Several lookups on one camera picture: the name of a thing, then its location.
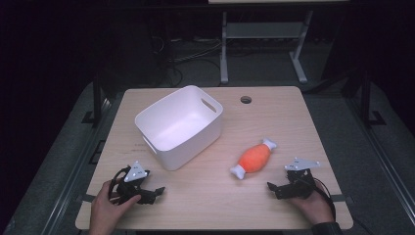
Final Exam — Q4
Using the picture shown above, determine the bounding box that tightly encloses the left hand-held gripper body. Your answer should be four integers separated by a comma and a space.
112, 161, 155, 206

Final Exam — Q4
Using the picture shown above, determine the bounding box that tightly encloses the black metal stand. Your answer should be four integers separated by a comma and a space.
81, 70, 113, 125
358, 70, 388, 127

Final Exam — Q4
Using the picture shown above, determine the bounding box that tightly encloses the orange plush bone toy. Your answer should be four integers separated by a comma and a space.
229, 137, 278, 180

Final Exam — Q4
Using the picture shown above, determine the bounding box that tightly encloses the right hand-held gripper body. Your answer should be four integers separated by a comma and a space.
284, 157, 322, 201

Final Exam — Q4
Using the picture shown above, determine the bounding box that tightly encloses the bundle of floor cables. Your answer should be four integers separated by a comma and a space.
151, 34, 223, 88

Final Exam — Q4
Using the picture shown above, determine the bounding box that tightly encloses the grey metal desk frame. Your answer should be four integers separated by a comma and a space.
219, 9, 315, 85

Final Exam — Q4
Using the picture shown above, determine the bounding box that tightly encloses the person's right hand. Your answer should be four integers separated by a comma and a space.
288, 181, 336, 227

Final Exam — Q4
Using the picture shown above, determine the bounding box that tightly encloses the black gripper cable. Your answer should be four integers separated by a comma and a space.
312, 176, 338, 223
108, 165, 132, 206

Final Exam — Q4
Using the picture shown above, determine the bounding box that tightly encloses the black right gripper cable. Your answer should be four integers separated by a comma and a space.
312, 176, 338, 223

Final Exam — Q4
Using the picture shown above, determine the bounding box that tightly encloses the white plastic storage bin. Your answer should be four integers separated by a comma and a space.
134, 84, 224, 172

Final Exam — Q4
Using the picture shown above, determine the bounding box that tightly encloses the person's left hand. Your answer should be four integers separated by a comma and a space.
89, 179, 142, 229

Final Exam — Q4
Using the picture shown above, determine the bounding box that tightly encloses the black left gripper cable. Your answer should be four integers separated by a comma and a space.
108, 165, 132, 206

